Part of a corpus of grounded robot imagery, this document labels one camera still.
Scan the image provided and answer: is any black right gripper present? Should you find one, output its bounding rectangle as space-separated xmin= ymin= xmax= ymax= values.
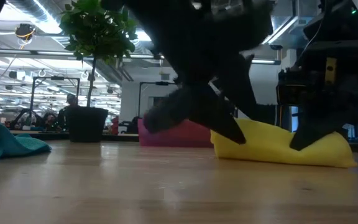
xmin=277 ymin=39 xmax=358 ymax=152

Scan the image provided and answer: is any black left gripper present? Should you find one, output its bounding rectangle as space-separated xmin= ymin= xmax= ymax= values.
xmin=126 ymin=0 xmax=280 ymax=146

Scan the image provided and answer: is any yellow microfiber towel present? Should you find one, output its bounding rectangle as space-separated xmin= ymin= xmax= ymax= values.
xmin=210 ymin=118 xmax=358 ymax=169

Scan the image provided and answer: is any teal microfiber towel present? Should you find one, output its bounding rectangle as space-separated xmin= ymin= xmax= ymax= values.
xmin=0 ymin=119 xmax=52 ymax=164

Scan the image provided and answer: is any pink translucent plastic basket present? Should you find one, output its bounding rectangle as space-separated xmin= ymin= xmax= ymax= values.
xmin=137 ymin=117 xmax=214 ymax=148

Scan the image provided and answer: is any black curtain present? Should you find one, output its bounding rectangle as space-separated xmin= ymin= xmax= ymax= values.
xmin=273 ymin=104 xmax=292 ymax=131

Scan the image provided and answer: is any person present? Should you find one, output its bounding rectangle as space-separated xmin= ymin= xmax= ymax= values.
xmin=57 ymin=93 xmax=80 ymax=125
xmin=110 ymin=115 xmax=120 ymax=135

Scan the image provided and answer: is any artificial green potted plant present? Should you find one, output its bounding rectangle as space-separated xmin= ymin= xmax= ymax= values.
xmin=58 ymin=0 xmax=138 ymax=144

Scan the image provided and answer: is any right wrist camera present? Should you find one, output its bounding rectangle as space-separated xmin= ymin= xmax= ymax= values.
xmin=276 ymin=70 xmax=307 ymax=106

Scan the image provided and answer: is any black aluminium table frame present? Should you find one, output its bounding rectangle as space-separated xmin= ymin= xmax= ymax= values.
xmin=11 ymin=129 xmax=140 ymax=142

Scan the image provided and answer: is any ceiling cord reel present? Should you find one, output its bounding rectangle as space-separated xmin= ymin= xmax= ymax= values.
xmin=14 ymin=23 xmax=37 ymax=42

